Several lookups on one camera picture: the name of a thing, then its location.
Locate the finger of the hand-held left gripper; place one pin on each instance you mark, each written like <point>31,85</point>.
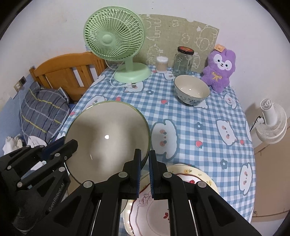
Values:
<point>68,147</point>
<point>53,145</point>

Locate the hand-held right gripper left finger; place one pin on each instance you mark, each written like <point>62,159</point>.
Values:
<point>137,179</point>

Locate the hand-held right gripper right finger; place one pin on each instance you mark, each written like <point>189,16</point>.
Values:
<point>151,181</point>

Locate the white red-rimmed plate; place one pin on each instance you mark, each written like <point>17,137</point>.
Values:
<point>147,215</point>

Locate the large yellow floral plate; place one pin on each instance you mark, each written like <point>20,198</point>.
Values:
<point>199,174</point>

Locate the blue floral ceramic bowl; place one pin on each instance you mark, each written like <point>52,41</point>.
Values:
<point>191,88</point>

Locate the grey plaid pillow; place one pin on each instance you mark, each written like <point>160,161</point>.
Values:
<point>40,109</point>

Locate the blue checked tablecloth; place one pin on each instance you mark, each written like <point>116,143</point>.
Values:
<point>192,127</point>

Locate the wooden chair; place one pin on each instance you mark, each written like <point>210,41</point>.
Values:
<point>68,72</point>

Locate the cotton swab container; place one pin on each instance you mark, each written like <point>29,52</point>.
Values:
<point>162,64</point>

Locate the green desk fan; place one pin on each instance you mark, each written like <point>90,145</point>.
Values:
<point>113,38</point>

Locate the glass jar with dark lid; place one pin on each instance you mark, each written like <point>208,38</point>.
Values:
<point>182,61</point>

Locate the purple plush bunny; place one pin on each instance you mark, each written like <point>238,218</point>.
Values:
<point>218,68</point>

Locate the white standing fan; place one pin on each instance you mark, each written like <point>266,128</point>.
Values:
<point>271,124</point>

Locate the green printed mat board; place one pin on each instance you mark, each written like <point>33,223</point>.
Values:
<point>172,34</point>

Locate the white wall socket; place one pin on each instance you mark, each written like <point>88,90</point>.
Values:
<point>17,86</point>

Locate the dark wall switch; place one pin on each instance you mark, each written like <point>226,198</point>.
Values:
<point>22,79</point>

